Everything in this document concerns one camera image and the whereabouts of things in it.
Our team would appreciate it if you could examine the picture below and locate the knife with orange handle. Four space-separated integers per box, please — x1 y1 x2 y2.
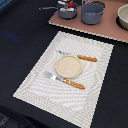
56 50 97 62

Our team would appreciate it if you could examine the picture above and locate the beige round plate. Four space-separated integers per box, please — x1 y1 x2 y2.
55 55 83 78

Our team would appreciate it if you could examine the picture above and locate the fork with orange handle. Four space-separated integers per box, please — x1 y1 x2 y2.
44 71 85 89

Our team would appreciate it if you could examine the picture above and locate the grey frying pan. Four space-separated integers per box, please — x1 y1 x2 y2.
38 1 79 20

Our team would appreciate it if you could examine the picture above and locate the white blue fish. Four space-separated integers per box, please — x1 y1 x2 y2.
60 8 74 12

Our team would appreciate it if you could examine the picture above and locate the white woven placemat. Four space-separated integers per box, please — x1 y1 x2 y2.
13 31 113 128

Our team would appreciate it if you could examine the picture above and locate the cream bowl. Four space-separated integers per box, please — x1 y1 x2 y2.
118 4 128 30

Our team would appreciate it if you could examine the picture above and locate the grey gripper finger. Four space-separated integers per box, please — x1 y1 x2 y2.
58 0 68 5

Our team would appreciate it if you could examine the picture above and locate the pink wooden board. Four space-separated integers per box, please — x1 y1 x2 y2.
49 0 128 43

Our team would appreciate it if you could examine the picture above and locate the red tomato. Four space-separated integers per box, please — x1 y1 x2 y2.
67 2 75 9

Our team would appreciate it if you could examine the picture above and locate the grey cooking pot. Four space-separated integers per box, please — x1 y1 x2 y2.
81 2 104 25

